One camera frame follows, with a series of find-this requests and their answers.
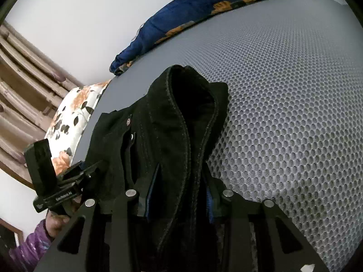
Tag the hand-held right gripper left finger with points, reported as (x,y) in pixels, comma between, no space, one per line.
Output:
(124,218)

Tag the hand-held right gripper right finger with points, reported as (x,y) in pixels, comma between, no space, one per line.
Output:
(210,206)

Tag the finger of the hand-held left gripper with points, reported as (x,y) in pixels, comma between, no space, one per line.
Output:
(80,171)

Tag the black pants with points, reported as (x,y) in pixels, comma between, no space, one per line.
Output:
(175,136)

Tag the person's left hand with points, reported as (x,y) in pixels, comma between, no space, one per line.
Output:
(56,223)

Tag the white floral pillow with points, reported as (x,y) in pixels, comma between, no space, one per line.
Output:
(73,113)

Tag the brown wooden headboard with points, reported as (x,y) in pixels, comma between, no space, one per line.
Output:
(22,90)

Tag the grey mesh mattress mat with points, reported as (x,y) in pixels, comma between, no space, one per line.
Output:
(283,104)

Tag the blue patterned pillow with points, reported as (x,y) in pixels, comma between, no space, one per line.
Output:
(198,5)

